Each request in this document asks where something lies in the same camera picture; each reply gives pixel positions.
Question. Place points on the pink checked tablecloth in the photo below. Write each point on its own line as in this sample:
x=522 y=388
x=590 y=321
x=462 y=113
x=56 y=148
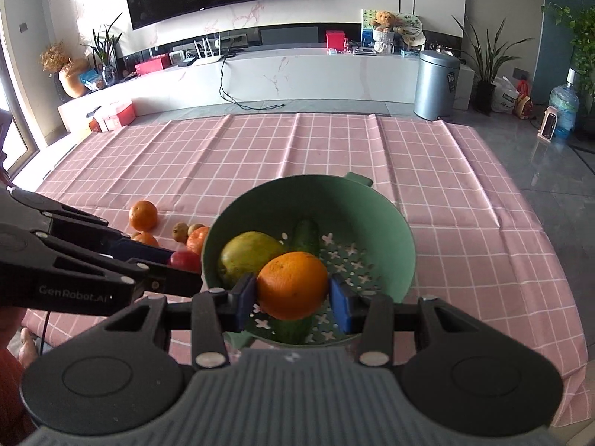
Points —
x=325 y=158

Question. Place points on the white marble television cabinet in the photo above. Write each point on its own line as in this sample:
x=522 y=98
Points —
x=302 y=79

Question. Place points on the small red box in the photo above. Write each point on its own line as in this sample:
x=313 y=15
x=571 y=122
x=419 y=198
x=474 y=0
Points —
x=335 y=41

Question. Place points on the brown vase with dried flowers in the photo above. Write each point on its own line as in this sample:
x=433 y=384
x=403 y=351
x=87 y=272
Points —
x=72 y=79

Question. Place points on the small white desk clock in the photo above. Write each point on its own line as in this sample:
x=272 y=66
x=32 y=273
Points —
x=177 y=58

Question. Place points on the round decorated fan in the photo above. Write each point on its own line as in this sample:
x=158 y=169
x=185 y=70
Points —
x=411 y=28

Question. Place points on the potted snake plant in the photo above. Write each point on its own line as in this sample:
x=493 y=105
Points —
x=486 y=69

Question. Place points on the white plastic bag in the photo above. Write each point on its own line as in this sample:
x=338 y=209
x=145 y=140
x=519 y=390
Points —
x=505 y=95

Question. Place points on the blue snack packet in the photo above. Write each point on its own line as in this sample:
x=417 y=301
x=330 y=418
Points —
x=92 y=80

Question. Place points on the hanging vine plant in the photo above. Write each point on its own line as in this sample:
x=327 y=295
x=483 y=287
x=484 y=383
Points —
x=581 y=42

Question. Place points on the large orange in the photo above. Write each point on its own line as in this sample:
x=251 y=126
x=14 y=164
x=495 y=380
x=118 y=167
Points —
x=293 y=285

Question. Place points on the brown kiwi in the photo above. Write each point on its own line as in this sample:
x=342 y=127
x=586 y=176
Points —
x=180 y=232

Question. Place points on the small orange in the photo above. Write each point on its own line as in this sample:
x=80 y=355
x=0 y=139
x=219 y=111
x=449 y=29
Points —
x=197 y=240
x=143 y=216
x=148 y=239

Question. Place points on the yellow-green mango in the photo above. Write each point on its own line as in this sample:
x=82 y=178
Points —
x=244 y=255

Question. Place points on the brown teddy bear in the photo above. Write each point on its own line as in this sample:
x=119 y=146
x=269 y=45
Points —
x=385 y=21

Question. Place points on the red apple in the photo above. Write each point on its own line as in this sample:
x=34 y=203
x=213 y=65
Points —
x=187 y=260

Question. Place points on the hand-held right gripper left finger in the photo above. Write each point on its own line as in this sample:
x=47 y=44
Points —
x=244 y=304

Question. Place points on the green colander bowl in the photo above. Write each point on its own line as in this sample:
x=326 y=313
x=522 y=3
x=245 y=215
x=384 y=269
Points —
x=381 y=223

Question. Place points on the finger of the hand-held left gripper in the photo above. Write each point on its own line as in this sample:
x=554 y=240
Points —
x=139 y=250
x=176 y=281

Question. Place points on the blue water bottle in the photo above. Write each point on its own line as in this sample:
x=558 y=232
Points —
x=565 y=107

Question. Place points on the green plant in glass vase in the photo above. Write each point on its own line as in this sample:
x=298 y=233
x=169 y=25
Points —
x=108 y=51

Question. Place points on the grey metal trash can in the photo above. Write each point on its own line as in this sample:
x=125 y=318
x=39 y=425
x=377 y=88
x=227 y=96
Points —
x=434 y=86

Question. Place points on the red bag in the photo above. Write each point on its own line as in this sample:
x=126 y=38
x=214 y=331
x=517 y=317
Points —
x=524 y=102

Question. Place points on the white wrapped basket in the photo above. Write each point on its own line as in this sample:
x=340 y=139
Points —
x=384 y=42

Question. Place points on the person's red clothing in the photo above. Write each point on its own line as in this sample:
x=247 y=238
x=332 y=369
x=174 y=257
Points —
x=9 y=381

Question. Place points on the painted picture board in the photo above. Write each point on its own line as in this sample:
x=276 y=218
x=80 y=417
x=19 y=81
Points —
x=367 y=25

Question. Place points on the white router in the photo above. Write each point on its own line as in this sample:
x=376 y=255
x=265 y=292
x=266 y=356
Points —
x=207 y=59

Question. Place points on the small white heater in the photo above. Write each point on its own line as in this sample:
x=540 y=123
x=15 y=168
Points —
x=548 y=125

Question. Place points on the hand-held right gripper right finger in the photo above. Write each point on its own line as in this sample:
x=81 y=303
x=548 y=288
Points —
x=341 y=305

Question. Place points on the flat red box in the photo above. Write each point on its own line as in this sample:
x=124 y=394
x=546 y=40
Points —
x=152 y=66

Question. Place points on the red and white boxes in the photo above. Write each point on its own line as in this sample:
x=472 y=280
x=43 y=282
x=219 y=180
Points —
x=116 y=116

